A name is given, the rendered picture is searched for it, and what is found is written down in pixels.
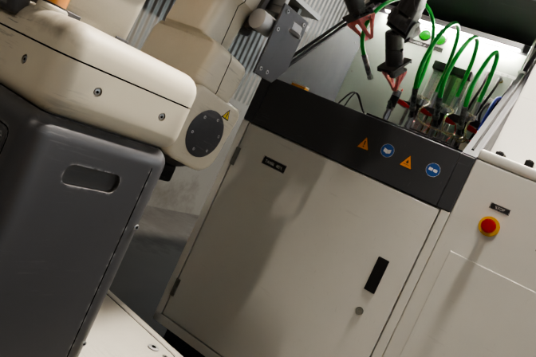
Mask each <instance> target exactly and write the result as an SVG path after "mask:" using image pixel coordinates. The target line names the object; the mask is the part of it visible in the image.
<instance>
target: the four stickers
mask: <svg viewBox="0 0 536 357"><path fill-rule="evenodd" d="M372 142H373V138H370V137H368V136H366V135H361V136H360V138H359V140H358V143H357V147H359V148H360V149H363V150H365V151H369V148H370V147H371V144H372ZM395 150H396V146H394V145H391V144H390V143H386V142H383V145H382V147H381V149H380V152H379V154H378V155H381V156H384V157H385V158H388V159H392V156H393V154H394V152H395ZM416 160H417V157H415V156H413V155H410V154H409V153H406V152H405V153H404V154H403V156H402V158H401V160H400V162H399V164H398V165H400V166H402V167H405V168H407V169H409V170H410V171H411V170H412V168H413V166H414V164H415V162H416ZM442 169H443V166H440V165H439V164H437V163H434V162H432V161H431V160H430V161H429V162H428V164H427V166H426V168H425V170H424V172H423V174H426V175H428V176H430V177H432V178H434V179H437V178H438V176H439V173H440V172H441V171H442Z"/></svg>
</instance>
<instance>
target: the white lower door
mask: <svg viewBox="0 0 536 357"><path fill-rule="evenodd" d="M438 214H439V209H436V208H435V207H433V206H430V205H428V204H426V203H424V202H421V201H420V200H417V199H415V198H413V197H411V196H408V195H406V194H404V193H402V192H400V191H398V190H395V189H393V188H391V187H389V186H386V185H384V184H383V183H381V182H378V181H376V180H374V179H372V178H369V177H367V176H365V175H362V174H360V173H358V172H356V171H354V170H351V169H349V168H348V167H345V166H342V165H341V164H339V163H336V162H334V161H332V160H330V159H327V158H326V157H323V156H321V155H319V154H317V153H315V152H312V151H310V150H308V149H306V148H304V147H301V146H299V145H297V144H296V143H292V142H290V141H289V140H287V139H283V138H282V137H280V136H278V135H275V134H273V133H271V132H269V131H266V130H264V129H262V128H260V127H257V126H255V125H253V124H249V126H248V128H247V130H246V133H245V135H244V136H243V138H242V141H241V143H240V145H239V147H236V149H235V151H234V154H233V156H232V158H231V161H230V167H229V170H228V172H227V174H226V176H225V178H224V180H223V183H222V185H221V187H220V189H219V192H218V193H217V195H216V198H215V200H214V202H213V204H212V207H211V209H210V211H209V213H208V215H207V218H206V220H205V222H204V223H203V227H202V229H201V230H200V232H199V236H198V237H197V239H196V241H195V244H194V246H193V248H192V250H191V253H190V255H189V257H188V259H187V262H186V264H185V266H184V267H183V271H182V272H181V274H180V276H179V278H176V281H175V283H174V285H173V287H172V289H171V292H170V295H171V296H170V299H169V301H168V303H167V305H166V308H165V309H164V315H166V316H167V317H169V318H170V319H172V320H173V321H175V322H176V323H177V324H178V325H180V326H181V327H182V328H184V329H186V330H187V331H188V332H190V333H191V334H192V335H194V336H195V337H196V338H198V339H200V340H201V341H202V342H204V343H205V344H206V345H207V346H209V347H210V348H212V349H213V350H215V351H216V352H218V353H219V354H220V355H221V356H223V357H371V354H372V352H373V350H374V348H375V346H376V344H377V342H378V340H379V338H380V335H381V333H382V331H383V330H384V327H385V325H386V323H387V321H388V318H389V317H390V315H391V313H392V310H393V309H394V306H395V304H396V302H397V300H398V298H399V296H400V294H401V292H402V289H403V287H404V285H405V283H406V281H407V279H408V277H409V274H410V272H411V271H412V268H413V266H414V264H415V263H416V260H417V257H418V256H419V254H420V251H421V249H422V248H423V246H424V243H425V241H426V239H427V237H428V235H429V233H430V231H431V229H432V226H433V224H434V222H435V220H436V218H437V216H438Z"/></svg>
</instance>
